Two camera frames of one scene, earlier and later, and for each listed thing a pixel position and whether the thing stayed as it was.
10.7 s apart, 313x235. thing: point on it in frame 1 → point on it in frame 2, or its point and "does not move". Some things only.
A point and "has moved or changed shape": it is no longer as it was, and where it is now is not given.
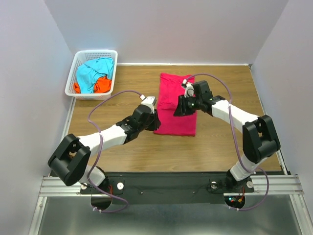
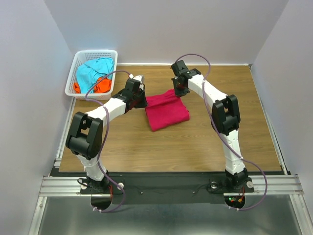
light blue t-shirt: (88, 73) does not move
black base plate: (168, 188) does not move
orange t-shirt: (102, 85) does not move
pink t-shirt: (170, 87) has moved or changed shape
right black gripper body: (189, 105) → (180, 90)
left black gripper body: (151, 123) → (139, 98)
